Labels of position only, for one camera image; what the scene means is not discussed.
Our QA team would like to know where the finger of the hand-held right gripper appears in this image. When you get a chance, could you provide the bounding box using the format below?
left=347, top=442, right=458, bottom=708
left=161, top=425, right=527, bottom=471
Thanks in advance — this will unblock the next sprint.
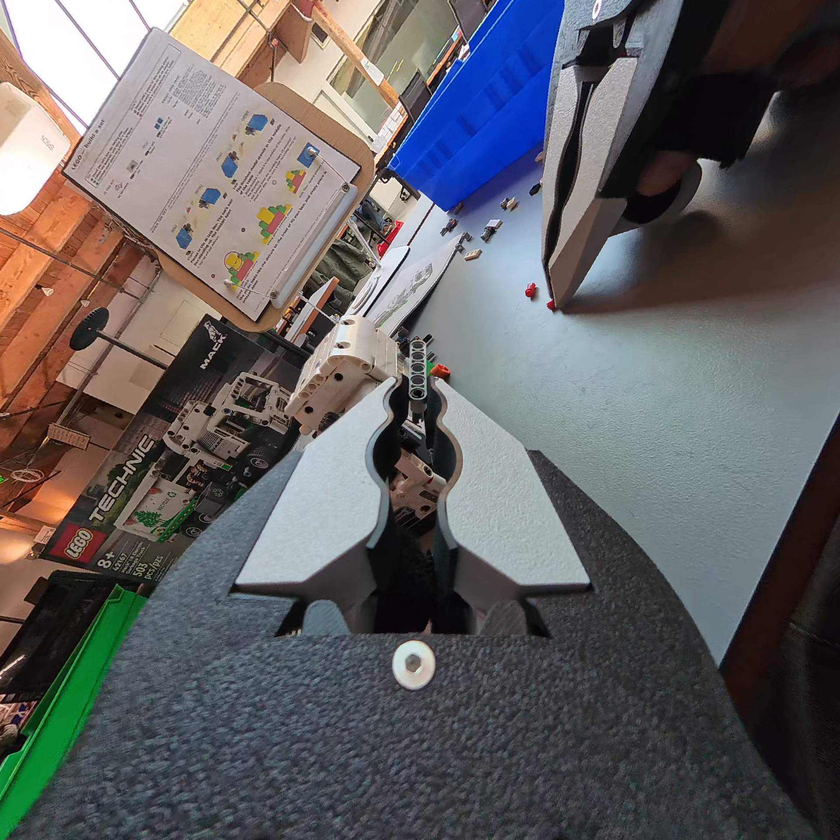
left=541, top=64, right=585, bottom=293
left=550, top=58, right=639, bottom=311

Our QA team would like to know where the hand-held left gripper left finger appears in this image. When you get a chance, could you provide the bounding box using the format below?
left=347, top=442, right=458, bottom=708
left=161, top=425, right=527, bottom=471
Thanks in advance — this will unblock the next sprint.
left=233, top=376, right=404, bottom=635

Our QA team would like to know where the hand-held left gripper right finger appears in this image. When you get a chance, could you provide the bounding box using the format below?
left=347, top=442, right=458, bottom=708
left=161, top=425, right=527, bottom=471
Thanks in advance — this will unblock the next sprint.
left=431, top=377, right=593, bottom=635

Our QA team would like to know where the white lego truck model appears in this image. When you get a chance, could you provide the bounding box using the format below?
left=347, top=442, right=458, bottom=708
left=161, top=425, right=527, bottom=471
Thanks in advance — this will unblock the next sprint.
left=284, top=315, right=454, bottom=526

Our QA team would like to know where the dark grey lego beam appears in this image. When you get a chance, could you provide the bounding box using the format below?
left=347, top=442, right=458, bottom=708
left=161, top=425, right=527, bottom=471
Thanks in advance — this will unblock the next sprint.
left=406, top=335, right=432, bottom=421

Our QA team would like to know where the black lego set box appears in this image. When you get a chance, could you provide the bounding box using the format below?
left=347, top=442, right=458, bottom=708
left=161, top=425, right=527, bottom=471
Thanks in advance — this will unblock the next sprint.
left=38, top=314, right=312, bottom=581

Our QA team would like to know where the lego instruction booklet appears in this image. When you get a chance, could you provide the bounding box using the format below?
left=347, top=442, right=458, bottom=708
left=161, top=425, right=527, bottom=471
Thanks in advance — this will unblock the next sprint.
left=371, top=246, right=460, bottom=329

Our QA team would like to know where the person's right hand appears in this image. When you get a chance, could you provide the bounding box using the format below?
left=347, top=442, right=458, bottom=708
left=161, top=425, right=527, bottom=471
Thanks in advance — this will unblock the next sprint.
left=638, top=0, right=840, bottom=198

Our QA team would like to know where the blue plastic bin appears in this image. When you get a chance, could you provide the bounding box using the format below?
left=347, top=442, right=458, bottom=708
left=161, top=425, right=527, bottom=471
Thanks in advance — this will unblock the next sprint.
left=387, top=0, right=567, bottom=214

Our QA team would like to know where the white stand base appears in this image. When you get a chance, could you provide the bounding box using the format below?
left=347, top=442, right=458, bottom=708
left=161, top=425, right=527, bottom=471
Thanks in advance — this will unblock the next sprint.
left=348, top=246, right=413, bottom=315

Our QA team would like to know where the green plastic bin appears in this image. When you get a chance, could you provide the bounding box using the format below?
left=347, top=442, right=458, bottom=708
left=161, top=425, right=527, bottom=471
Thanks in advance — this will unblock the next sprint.
left=0, top=570, right=151, bottom=805

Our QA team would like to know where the printed instruction sheet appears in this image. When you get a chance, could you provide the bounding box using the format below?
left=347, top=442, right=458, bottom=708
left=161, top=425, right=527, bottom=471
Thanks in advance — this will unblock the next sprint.
left=62, top=26, right=363, bottom=324

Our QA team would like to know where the white projector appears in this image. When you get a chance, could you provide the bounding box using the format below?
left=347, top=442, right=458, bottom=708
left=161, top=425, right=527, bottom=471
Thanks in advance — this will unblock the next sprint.
left=0, top=80, right=73, bottom=217

